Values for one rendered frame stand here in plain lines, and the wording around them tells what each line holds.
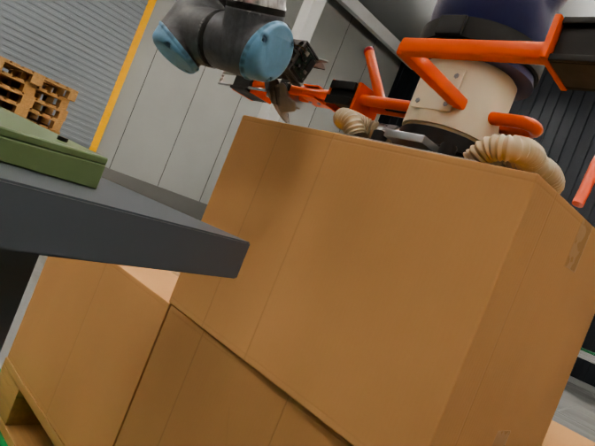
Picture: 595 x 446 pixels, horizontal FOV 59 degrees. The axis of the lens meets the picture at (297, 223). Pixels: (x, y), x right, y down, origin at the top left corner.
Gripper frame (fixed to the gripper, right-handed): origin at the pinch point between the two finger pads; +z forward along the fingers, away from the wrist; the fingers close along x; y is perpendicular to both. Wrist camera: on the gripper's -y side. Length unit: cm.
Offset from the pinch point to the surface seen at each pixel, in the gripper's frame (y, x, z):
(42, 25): -867, 164, 227
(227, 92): -843, 322, 579
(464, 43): 46, -3, -25
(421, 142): 37.1, -8.1, -7.3
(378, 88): 15.0, 6.7, 2.3
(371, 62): 10.3, 12.0, 1.1
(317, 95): 0.7, 2.5, 2.6
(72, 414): -15, -85, 10
